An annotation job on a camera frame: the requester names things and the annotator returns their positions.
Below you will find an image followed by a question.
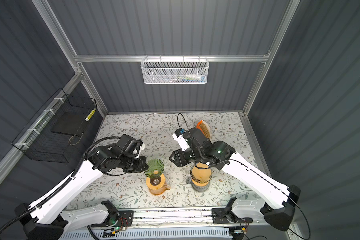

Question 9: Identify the floral table mat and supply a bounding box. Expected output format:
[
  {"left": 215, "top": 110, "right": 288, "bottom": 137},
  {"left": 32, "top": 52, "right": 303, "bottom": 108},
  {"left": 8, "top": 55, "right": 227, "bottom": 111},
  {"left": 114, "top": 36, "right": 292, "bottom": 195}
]
[{"left": 67, "top": 113, "right": 260, "bottom": 210}]

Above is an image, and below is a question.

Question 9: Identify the black wire basket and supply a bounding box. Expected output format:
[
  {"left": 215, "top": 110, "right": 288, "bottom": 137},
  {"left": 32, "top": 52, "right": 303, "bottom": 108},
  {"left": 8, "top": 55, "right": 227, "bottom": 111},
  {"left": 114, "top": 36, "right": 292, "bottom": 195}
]
[{"left": 12, "top": 92, "right": 100, "bottom": 164}]

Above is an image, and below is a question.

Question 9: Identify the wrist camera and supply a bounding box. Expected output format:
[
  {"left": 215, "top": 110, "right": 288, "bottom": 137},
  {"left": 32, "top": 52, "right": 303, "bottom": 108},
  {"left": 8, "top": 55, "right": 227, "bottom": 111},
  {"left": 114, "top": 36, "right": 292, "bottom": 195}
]
[
  {"left": 135, "top": 140, "right": 146, "bottom": 159},
  {"left": 172, "top": 128, "right": 190, "bottom": 152}
]

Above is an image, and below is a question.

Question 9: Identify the orange coffee filter box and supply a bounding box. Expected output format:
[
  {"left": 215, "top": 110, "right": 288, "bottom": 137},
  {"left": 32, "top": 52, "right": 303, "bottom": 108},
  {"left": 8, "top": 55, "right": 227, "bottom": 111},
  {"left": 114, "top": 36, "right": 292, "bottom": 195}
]
[{"left": 197, "top": 120, "right": 212, "bottom": 140}]

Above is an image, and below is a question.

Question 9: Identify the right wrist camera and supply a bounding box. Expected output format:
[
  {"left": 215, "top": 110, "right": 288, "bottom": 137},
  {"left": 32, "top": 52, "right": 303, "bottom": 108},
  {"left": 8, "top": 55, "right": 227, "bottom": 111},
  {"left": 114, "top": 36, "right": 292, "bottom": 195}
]
[{"left": 172, "top": 128, "right": 190, "bottom": 152}]

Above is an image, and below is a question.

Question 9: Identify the orange glass carafe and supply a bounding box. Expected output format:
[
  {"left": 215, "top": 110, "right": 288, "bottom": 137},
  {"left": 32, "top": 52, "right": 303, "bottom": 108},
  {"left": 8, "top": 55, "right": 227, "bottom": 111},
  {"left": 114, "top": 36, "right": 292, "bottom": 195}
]
[{"left": 146, "top": 179, "right": 171, "bottom": 196}]

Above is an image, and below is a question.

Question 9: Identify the grey glass carafe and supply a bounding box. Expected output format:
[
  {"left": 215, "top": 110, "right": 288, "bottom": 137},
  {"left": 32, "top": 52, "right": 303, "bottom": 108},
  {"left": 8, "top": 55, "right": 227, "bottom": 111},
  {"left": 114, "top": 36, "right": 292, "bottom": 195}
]
[{"left": 186, "top": 177, "right": 210, "bottom": 193}]

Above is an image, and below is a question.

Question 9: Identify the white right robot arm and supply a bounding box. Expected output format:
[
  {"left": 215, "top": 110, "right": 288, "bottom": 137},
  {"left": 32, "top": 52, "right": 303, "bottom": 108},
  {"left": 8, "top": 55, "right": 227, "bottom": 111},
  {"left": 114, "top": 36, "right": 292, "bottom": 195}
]
[{"left": 169, "top": 128, "right": 301, "bottom": 232}]

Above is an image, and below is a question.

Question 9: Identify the white wire mesh basket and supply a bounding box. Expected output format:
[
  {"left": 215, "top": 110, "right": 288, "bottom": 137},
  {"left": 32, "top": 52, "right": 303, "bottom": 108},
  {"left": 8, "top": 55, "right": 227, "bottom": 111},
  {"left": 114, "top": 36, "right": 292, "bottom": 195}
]
[{"left": 141, "top": 59, "right": 210, "bottom": 85}]

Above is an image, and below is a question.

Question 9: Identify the white ribbed front panel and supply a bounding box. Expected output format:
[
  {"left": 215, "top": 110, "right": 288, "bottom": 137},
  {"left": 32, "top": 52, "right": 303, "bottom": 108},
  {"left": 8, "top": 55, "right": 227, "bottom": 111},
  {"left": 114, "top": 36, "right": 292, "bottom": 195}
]
[{"left": 55, "top": 227, "right": 233, "bottom": 240}]

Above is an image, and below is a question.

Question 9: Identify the black corrugated cable hose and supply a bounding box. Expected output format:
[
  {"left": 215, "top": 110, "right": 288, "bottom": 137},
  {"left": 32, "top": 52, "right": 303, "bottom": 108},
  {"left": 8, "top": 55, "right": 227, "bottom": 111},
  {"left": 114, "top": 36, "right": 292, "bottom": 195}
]
[{"left": 0, "top": 136, "right": 122, "bottom": 240}]

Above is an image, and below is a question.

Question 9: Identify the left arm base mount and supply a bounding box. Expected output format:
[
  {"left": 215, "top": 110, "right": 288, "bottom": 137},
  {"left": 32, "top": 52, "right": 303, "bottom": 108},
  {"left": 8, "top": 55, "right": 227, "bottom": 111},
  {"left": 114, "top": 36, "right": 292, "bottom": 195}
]
[{"left": 91, "top": 211, "right": 134, "bottom": 229}]

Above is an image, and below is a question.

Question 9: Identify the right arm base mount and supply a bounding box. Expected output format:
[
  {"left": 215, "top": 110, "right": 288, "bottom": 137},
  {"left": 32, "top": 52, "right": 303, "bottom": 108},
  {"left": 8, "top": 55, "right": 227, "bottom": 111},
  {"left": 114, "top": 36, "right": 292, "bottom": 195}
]
[{"left": 211, "top": 198, "right": 253, "bottom": 224}]

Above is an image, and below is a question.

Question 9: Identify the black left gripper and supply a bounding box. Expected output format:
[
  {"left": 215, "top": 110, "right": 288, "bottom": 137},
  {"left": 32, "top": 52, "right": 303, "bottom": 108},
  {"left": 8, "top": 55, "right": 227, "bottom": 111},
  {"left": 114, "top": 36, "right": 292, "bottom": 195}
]
[{"left": 119, "top": 155, "right": 150, "bottom": 172}]

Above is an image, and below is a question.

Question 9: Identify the grey glass dripper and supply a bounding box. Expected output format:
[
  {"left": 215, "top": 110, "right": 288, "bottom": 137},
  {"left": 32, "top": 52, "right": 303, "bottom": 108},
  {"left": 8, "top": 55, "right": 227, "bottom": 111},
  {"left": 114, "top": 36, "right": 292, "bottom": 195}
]
[{"left": 190, "top": 163, "right": 213, "bottom": 187}]

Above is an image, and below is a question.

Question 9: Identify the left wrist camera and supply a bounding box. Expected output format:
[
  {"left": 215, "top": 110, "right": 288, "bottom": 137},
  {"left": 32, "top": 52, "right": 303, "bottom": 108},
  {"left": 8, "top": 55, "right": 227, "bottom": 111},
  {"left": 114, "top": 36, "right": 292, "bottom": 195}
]
[{"left": 135, "top": 140, "right": 146, "bottom": 159}]

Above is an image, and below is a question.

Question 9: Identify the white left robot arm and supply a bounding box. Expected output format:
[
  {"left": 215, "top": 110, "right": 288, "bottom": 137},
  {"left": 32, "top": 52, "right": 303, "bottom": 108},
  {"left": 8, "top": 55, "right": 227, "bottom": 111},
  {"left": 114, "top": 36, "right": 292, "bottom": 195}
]
[{"left": 16, "top": 135, "right": 148, "bottom": 240}]

